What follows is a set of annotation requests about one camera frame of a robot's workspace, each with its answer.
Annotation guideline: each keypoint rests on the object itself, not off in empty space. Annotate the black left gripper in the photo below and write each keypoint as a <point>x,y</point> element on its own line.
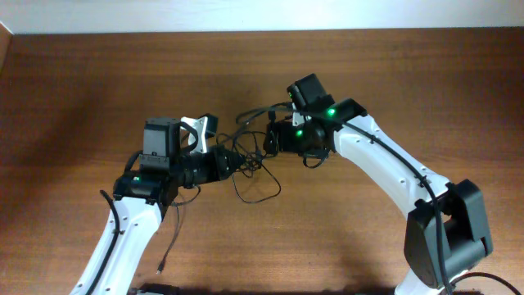
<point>217,169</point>

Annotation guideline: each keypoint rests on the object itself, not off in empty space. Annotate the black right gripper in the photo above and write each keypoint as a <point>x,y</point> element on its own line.
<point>285,129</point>

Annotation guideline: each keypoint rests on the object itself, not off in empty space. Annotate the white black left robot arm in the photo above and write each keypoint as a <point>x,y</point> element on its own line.
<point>174,155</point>

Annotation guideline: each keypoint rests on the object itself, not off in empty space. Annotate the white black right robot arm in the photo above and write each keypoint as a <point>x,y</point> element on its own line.
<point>447,230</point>

